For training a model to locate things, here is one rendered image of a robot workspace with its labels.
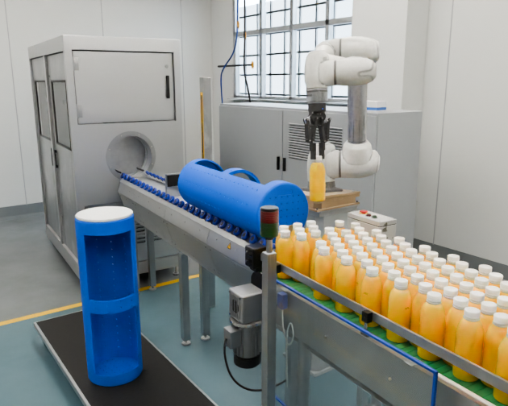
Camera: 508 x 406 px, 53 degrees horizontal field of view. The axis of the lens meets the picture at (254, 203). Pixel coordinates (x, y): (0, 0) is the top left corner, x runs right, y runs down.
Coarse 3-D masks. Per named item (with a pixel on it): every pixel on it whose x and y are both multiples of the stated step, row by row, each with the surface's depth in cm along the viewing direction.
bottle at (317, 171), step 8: (320, 160) 219; (312, 168) 218; (320, 168) 217; (312, 176) 218; (320, 176) 218; (312, 184) 219; (320, 184) 218; (312, 192) 220; (320, 192) 219; (312, 200) 220; (320, 200) 219
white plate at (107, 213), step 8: (96, 208) 266; (104, 208) 266; (112, 208) 266; (120, 208) 266; (80, 216) 250; (88, 216) 250; (96, 216) 250; (104, 216) 250; (112, 216) 250; (120, 216) 250; (128, 216) 253
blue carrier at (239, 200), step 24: (192, 168) 288; (216, 168) 307; (192, 192) 281; (216, 192) 257; (240, 192) 239; (264, 192) 226; (288, 192) 231; (216, 216) 269; (240, 216) 238; (288, 216) 233
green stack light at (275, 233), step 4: (260, 224) 174; (264, 224) 172; (268, 224) 172; (272, 224) 172; (276, 224) 173; (260, 228) 174; (264, 228) 173; (268, 228) 172; (272, 228) 172; (276, 228) 173; (260, 232) 175; (264, 232) 173; (268, 232) 173; (272, 232) 173; (276, 232) 174; (264, 236) 173; (268, 236) 173; (272, 236) 173; (276, 236) 174
